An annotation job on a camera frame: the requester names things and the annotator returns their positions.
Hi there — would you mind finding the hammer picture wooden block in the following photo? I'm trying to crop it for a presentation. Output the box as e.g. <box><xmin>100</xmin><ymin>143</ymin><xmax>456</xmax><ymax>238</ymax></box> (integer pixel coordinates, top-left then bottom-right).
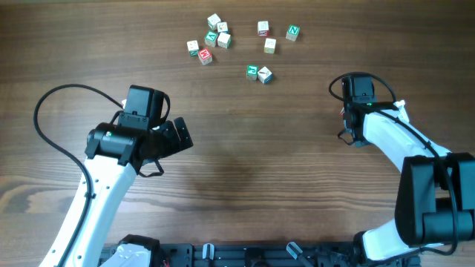
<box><xmin>258</xmin><ymin>67</ymin><xmax>273</xmax><ymax>84</ymax></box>

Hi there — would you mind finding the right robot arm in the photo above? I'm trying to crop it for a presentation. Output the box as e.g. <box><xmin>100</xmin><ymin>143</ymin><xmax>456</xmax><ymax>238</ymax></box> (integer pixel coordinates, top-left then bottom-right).
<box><xmin>337</xmin><ymin>72</ymin><xmax>474</xmax><ymax>266</ymax></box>

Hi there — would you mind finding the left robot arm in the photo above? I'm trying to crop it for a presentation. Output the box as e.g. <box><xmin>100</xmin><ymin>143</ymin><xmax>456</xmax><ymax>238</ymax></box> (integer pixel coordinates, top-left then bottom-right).
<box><xmin>33</xmin><ymin>85</ymin><xmax>193</xmax><ymax>266</ymax></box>

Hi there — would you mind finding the green sided left block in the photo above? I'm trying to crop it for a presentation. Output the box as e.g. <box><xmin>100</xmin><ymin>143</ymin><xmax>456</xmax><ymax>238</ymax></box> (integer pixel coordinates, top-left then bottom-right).
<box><xmin>186</xmin><ymin>40</ymin><xmax>200</xmax><ymax>56</ymax></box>

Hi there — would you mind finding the red letter M block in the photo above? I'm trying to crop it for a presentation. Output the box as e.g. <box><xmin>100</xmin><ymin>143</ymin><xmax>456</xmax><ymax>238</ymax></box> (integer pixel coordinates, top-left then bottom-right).
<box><xmin>198</xmin><ymin>48</ymin><xmax>212</xmax><ymax>65</ymax></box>

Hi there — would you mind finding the green letter N block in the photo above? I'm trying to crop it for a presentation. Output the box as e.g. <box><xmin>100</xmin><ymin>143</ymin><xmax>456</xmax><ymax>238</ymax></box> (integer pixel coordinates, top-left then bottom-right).
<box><xmin>286</xmin><ymin>24</ymin><xmax>301</xmax><ymax>42</ymax></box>

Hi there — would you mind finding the green letter J block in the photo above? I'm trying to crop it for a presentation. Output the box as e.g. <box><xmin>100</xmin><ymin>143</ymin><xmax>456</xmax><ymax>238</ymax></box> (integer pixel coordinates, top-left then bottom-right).
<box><xmin>246</xmin><ymin>65</ymin><xmax>258</xmax><ymax>80</ymax></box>

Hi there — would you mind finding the yellow sided wooden block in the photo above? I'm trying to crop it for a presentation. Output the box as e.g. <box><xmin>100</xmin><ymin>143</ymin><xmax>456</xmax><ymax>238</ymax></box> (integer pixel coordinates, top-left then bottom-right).
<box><xmin>264</xmin><ymin>38</ymin><xmax>276</xmax><ymax>54</ymax></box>

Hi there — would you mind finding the green letter A block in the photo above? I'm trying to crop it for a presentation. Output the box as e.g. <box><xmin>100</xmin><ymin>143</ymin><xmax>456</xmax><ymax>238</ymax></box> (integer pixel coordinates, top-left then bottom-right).
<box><xmin>204</xmin><ymin>30</ymin><xmax>218</xmax><ymax>47</ymax></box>

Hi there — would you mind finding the plain top wooden block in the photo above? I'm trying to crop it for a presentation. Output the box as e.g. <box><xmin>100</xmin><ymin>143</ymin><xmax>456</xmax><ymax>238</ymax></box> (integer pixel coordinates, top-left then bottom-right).
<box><xmin>217</xmin><ymin>32</ymin><xmax>232</xmax><ymax>48</ymax></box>

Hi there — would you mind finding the red sided top block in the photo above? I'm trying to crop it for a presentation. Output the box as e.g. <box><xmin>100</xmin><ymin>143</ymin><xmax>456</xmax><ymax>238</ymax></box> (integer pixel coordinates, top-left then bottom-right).
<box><xmin>258</xmin><ymin>21</ymin><xmax>269</xmax><ymax>36</ymax></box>

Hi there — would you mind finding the teal sided wooden block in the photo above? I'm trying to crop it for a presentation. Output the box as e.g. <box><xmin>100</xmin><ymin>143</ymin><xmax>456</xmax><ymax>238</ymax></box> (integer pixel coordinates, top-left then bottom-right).
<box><xmin>207</xmin><ymin>13</ymin><xmax>221</xmax><ymax>30</ymax></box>

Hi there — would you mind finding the small picture wooden block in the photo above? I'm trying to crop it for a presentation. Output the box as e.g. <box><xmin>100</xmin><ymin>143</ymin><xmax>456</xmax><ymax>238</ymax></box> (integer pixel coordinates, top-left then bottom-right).
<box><xmin>217</xmin><ymin>22</ymin><xmax>229</xmax><ymax>33</ymax></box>

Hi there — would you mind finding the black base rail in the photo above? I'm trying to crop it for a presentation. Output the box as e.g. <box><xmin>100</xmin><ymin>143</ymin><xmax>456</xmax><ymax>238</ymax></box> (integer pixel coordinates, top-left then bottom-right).
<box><xmin>98</xmin><ymin>243</ymin><xmax>422</xmax><ymax>267</ymax></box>

